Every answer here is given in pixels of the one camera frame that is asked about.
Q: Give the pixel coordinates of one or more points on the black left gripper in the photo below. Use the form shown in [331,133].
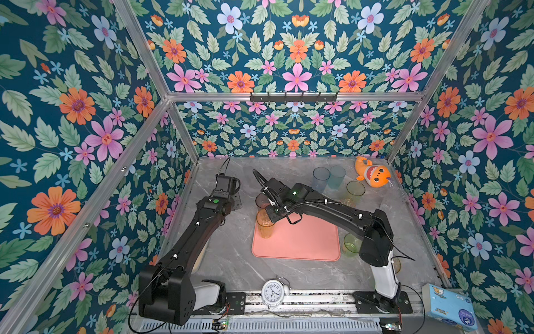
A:
[238,203]

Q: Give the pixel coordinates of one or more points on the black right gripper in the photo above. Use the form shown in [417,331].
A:
[271,200]

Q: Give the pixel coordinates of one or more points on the grey transparent cup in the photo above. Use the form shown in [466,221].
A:
[262,201]

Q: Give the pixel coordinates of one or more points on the yellow transparent cup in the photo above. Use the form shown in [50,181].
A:
[265,223]

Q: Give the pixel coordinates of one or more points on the blue transparent cup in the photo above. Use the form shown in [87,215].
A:
[320,179]

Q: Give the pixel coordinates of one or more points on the green tall transparent cup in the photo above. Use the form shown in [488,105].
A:
[355,190]

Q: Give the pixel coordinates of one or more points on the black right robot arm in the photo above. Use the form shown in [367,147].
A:
[300,201]

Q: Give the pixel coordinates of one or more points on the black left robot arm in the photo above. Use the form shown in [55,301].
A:
[166,292]

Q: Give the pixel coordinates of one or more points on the pink plastic tray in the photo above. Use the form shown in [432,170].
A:
[310,239]

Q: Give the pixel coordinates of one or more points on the teal frosted cup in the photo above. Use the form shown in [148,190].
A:
[337,175]

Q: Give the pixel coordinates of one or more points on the green short cup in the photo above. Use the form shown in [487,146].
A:
[351,245]

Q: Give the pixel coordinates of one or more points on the white alarm clock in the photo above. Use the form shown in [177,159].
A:
[274,292]

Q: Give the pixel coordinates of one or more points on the orange plush fish toy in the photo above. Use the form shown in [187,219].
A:
[374,175]

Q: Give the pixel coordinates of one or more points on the yellow short cup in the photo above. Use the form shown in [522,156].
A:
[397,264]

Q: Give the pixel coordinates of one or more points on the blue tissue pack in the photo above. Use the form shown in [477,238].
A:
[449,308]

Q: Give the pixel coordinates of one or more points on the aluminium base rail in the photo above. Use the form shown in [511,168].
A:
[339,303]

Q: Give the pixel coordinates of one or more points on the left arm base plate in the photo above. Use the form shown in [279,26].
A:
[233,303]

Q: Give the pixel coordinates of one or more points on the black hook rail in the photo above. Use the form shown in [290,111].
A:
[293,97]

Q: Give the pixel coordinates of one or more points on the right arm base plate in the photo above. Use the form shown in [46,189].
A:
[373,303]

